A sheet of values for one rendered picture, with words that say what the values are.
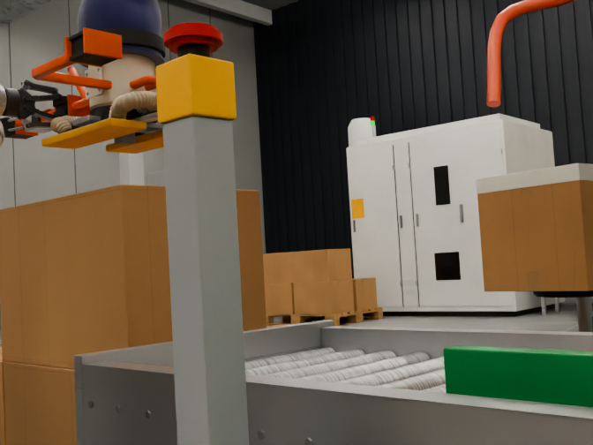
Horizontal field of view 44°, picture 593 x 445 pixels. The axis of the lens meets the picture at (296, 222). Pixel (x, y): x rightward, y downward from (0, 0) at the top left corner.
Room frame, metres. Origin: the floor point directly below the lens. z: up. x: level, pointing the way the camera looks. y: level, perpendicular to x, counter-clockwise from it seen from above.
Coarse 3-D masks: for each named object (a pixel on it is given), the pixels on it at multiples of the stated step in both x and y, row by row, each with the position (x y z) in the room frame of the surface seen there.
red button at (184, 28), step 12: (180, 24) 0.83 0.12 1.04; (192, 24) 0.83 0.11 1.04; (204, 24) 0.84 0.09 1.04; (168, 36) 0.84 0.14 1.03; (180, 36) 0.83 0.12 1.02; (192, 36) 0.83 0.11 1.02; (204, 36) 0.83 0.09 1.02; (216, 36) 0.84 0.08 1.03; (168, 48) 0.87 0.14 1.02; (180, 48) 0.85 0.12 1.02; (192, 48) 0.84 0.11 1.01; (204, 48) 0.85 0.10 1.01; (216, 48) 0.86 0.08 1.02
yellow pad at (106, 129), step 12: (108, 120) 1.67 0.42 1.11; (120, 120) 1.69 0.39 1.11; (132, 120) 1.71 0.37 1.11; (72, 132) 1.79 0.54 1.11; (84, 132) 1.75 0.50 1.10; (96, 132) 1.75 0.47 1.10; (108, 132) 1.75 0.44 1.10; (120, 132) 1.76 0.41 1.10; (132, 132) 1.77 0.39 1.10; (48, 144) 1.88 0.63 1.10; (60, 144) 1.88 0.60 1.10; (72, 144) 1.89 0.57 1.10; (84, 144) 1.90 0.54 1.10
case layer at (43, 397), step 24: (0, 360) 1.96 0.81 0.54; (0, 384) 1.95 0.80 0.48; (24, 384) 1.86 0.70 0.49; (48, 384) 1.77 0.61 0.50; (72, 384) 1.69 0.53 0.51; (0, 408) 1.96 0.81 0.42; (24, 408) 1.86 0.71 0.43; (48, 408) 1.77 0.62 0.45; (72, 408) 1.69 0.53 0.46; (0, 432) 1.96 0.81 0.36; (24, 432) 1.86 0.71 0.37; (48, 432) 1.77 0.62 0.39; (72, 432) 1.69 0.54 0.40
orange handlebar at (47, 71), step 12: (60, 60) 1.57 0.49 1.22; (36, 72) 1.65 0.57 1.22; (48, 72) 1.63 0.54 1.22; (72, 84) 1.74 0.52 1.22; (84, 84) 1.75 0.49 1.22; (96, 84) 1.77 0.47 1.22; (108, 84) 1.80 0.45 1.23; (132, 84) 1.80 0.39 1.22; (144, 84) 1.78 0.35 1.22; (48, 120) 2.13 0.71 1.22
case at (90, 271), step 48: (96, 192) 1.60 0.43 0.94; (144, 192) 1.57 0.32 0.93; (240, 192) 1.77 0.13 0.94; (0, 240) 1.94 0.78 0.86; (48, 240) 1.76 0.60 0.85; (96, 240) 1.61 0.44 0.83; (144, 240) 1.57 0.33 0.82; (240, 240) 1.77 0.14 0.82; (0, 288) 1.94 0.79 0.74; (48, 288) 1.76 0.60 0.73; (96, 288) 1.61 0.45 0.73; (144, 288) 1.57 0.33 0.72; (48, 336) 1.77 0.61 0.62; (96, 336) 1.62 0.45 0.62; (144, 336) 1.56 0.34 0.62
